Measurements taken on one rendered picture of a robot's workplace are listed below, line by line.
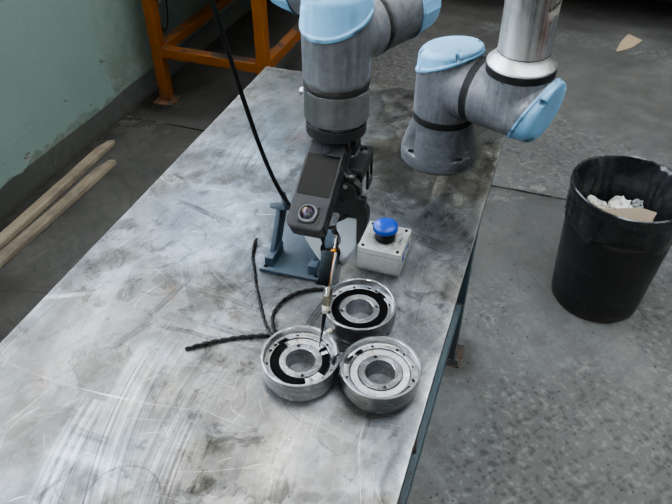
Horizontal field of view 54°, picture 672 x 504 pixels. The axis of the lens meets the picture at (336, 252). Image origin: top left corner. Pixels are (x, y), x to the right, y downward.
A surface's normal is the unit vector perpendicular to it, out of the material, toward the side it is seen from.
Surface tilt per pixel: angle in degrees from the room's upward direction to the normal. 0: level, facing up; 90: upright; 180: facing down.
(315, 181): 31
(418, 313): 0
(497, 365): 0
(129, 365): 0
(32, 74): 90
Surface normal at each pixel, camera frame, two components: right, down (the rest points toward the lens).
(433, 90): -0.65, 0.50
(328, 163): -0.15, -0.32
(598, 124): 0.00, -0.76
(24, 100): 0.94, 0.22
